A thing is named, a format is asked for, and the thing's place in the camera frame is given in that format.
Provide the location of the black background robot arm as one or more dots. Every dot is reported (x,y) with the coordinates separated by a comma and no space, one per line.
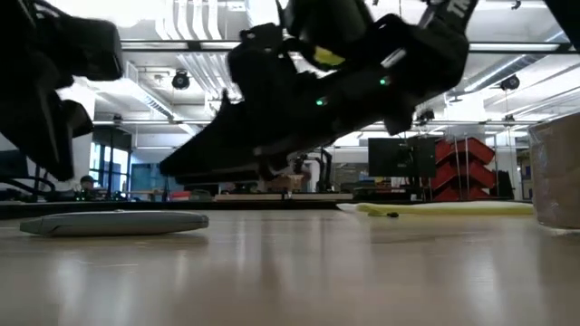
(324,169)

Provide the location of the person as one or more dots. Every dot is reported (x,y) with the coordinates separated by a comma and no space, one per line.
(87,183)

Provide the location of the red bin rack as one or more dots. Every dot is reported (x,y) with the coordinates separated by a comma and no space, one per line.
(466,167)

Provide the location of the background wooden table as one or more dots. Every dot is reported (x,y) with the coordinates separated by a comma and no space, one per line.
(317,197)

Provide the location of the black ceiling spotlight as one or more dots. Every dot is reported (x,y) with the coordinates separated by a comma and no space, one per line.
(426,116)
(180,80)
(510,83)

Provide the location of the yellow gripper tag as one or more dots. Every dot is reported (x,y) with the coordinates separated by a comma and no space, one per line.
(327,56)

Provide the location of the large black monitor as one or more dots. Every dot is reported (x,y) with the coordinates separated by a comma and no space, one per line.
(389,158)

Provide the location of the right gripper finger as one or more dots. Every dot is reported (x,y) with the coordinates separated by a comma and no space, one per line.
(244,171)
(235,131)

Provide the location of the small dark monitor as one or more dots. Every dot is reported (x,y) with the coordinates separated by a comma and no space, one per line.
(12,164)

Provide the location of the taped brown cardboard box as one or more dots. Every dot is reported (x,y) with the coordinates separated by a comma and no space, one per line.
(557,172)

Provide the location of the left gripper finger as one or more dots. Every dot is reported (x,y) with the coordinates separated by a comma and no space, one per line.
(77,118)
(31,127)

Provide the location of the grey utility knife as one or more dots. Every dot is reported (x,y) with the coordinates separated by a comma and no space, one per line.
(113,223)

